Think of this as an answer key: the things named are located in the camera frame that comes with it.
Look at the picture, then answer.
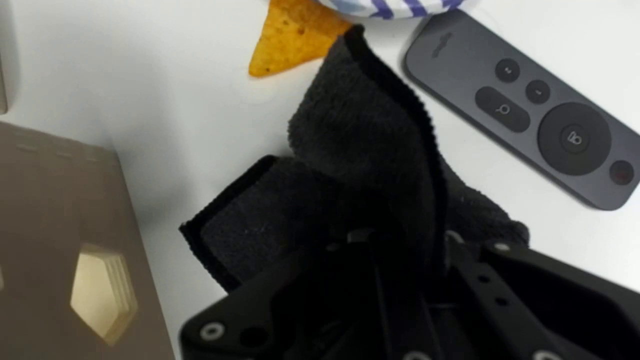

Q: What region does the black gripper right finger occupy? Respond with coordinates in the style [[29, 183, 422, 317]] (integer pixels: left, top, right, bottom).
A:
[[438, 233, 640, 360]]

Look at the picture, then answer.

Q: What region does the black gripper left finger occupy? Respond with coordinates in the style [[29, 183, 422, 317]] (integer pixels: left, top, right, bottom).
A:
[[177, 233, 386, 360]]

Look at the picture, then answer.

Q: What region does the black towel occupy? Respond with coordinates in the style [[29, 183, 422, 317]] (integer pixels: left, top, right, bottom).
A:
[[177, 25, 532, 296]]

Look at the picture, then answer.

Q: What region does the grey remote control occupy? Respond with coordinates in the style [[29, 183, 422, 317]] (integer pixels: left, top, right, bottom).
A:
[[399, 6, 640, 212]]

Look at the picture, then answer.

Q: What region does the wooden shape sorter box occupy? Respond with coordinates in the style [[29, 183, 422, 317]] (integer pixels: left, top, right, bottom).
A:
[[0, 119, 175, 360]]

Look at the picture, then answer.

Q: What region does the loose orange tortilla chip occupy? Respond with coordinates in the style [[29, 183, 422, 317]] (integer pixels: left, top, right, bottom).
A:
[[247, 0, 356, 81]]

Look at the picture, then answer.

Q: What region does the blue striped bowl of chips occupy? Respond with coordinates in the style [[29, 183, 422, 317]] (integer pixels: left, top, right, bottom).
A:
[[312, 0, 468, 22]]

